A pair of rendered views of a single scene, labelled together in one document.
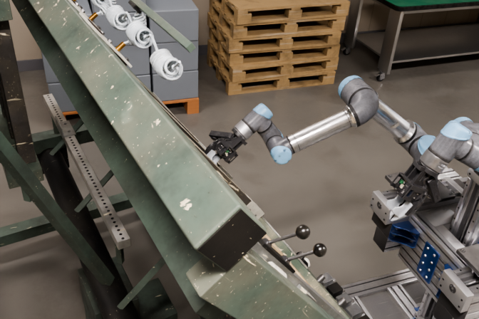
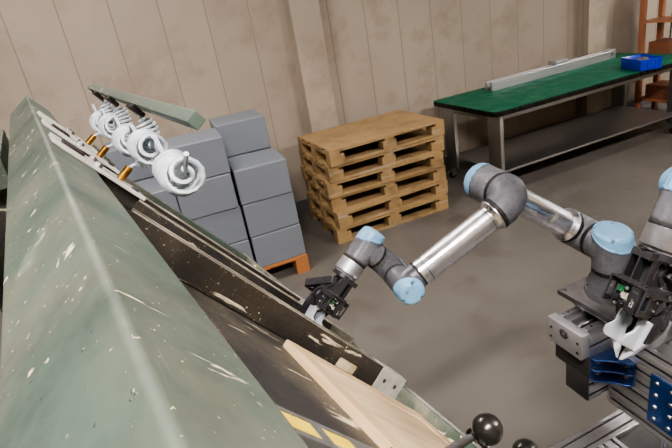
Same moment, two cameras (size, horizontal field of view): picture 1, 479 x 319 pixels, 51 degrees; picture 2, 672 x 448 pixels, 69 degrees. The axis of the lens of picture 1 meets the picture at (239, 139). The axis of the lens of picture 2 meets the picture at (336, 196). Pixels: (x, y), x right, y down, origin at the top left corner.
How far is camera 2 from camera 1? 0.64 m
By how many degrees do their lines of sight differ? 12
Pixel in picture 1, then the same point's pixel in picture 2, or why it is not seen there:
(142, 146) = (24, 321)
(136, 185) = not seen: hidden behind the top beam
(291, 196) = (435, 343)
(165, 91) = (268, 254)
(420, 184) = (655, 285)
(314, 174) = (455, 311)
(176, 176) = (53, 402)
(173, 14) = (260, 169)
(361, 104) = (502, 194)
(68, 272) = not seen: outside the picture
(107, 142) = not seen: hidden behind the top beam
